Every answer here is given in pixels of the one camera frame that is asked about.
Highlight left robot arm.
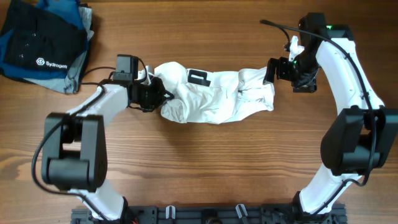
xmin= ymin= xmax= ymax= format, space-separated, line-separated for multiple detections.
xmin=34 ymin=54 xmax=174 ymax=223

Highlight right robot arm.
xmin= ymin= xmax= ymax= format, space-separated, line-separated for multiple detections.
xmin=263 ymin=12 xmax=397 ymax=222

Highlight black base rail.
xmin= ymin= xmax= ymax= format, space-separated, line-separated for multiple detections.
xmin=70 ymin=203 xmax=348 ymax=224

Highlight white polo shirt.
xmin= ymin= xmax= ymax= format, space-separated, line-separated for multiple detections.
xmin=154 ymin=62 xmax=275 ymax=124

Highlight blue folded shirt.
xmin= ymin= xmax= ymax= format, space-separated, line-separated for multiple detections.
xmin=0 ymin=0 xmax=91 ymax=80

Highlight black folded shirt with logo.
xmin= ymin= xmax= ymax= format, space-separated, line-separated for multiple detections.
xmin=0 ymin=0 xmax=88 ymax=73

